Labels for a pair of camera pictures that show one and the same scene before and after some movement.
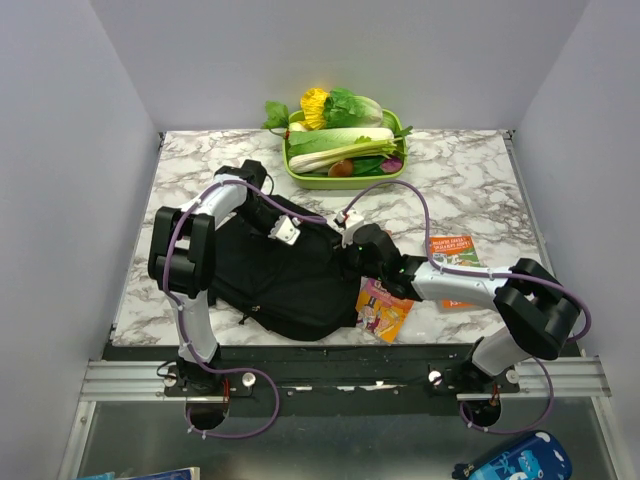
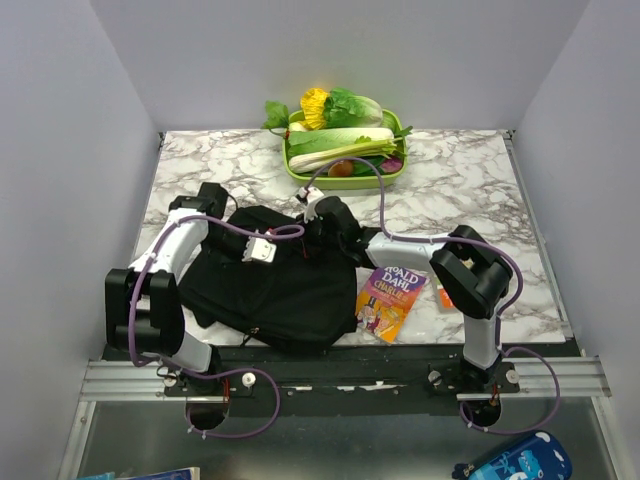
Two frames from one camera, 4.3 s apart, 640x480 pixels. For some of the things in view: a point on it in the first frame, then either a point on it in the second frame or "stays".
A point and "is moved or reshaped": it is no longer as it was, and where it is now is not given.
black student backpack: [298, 292] is moved or reshaped
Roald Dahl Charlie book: [378, 311] stays
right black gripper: [345, 251] to [306, 227]
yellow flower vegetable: [313, 105] stays
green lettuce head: [344, 109] stays
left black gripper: [278, 213] to [245, 243]
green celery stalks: [365, 146] stays
